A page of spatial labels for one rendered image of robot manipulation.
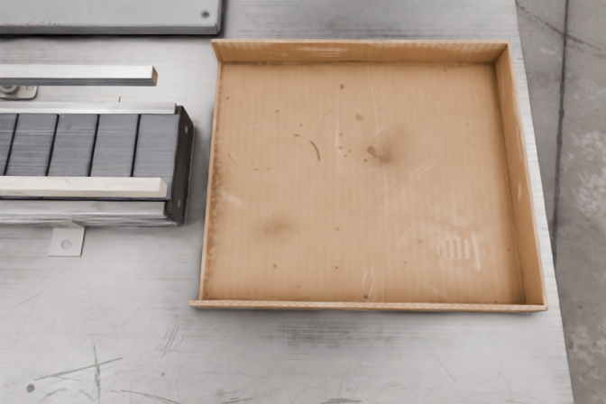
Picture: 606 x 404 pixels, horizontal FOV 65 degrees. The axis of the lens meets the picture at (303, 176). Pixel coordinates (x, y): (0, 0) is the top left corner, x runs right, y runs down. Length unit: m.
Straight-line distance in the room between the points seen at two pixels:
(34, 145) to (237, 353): 0.26
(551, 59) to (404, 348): 1.33
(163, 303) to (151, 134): 0.16
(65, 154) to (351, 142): 0.27
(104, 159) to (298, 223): 0.19
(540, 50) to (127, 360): 1.47
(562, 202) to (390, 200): 1.06
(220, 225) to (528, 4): 1.46
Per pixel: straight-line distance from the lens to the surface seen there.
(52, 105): 0.51
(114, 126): 0.48
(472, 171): 0.50
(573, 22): 1.78
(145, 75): 0.39
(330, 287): 0.45
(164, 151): 0.45
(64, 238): 0.51
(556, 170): 1.52
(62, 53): 0.60
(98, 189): 0.42
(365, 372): 0.46
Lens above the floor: 1.28
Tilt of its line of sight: 72 degrees down
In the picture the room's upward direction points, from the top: 3 degrees counter-clockwise
